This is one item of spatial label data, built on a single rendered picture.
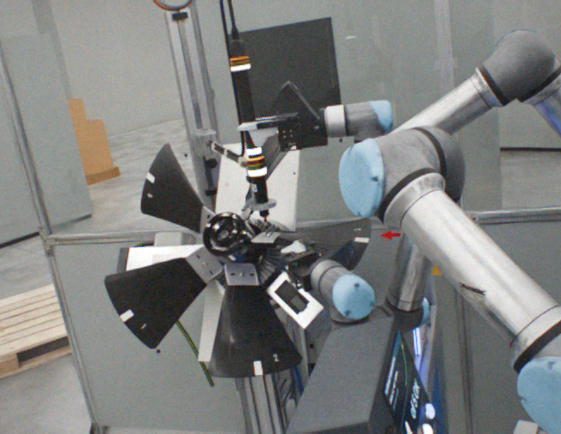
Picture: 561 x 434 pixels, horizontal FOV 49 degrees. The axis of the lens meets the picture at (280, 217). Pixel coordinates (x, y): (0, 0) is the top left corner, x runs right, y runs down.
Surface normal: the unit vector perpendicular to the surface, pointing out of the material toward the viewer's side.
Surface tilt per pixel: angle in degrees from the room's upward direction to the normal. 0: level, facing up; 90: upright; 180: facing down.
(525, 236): 90
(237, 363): 51
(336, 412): 15
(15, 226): 90
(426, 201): 43
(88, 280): 90
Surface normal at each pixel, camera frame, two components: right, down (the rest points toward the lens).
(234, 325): 0.30, -0.45
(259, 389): -0.29, 0.31
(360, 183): -0.90, 0.18
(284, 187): -0.31, -0.37
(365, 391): -0.39, -0.90
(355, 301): 0.34, 0.22
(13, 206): 0.72, 0.09
